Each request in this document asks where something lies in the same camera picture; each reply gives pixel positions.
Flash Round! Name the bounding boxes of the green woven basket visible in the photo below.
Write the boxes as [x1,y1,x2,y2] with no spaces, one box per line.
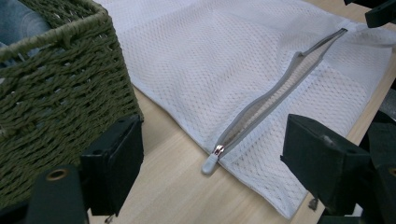
[0,0,145,211]

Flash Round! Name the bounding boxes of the white mesh laundry bag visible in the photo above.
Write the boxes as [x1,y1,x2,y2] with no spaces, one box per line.
[92,0,396,220]

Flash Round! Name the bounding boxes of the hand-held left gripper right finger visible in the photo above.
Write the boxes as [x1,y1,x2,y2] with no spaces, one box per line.
[279,113,372,217]

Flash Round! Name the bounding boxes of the blue-grey garment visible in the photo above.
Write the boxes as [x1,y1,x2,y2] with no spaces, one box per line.
[0,0,52,68]

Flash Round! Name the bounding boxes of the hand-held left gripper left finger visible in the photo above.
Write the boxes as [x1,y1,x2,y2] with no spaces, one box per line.
[79,114,145,217]

